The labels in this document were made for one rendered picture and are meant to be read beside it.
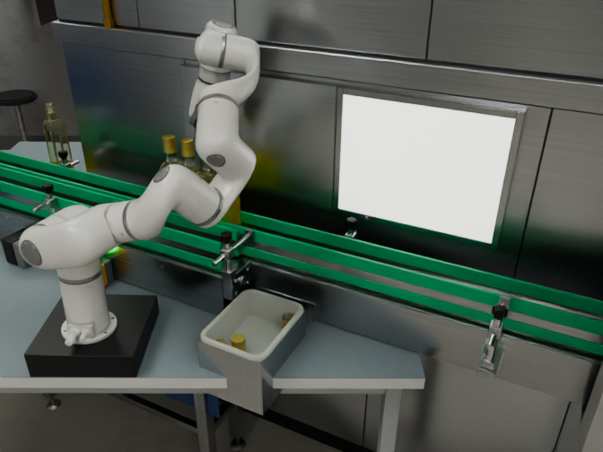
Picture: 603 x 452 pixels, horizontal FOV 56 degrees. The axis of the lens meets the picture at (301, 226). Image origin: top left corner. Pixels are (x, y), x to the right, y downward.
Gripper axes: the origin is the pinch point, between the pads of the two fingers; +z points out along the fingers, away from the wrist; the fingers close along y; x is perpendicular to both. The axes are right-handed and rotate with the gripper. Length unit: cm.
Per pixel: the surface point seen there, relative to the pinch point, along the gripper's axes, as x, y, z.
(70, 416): -30, 15, 131
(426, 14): 41, -15, -43
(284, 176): 19.3, -11.9, 8.3
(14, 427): -44, 28, 134
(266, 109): 10.0, -11.8, -7.8
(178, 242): 5.5, 13.6, 25.0
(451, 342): 77, 6, 18
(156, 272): 1.5, 15.7, 36.5
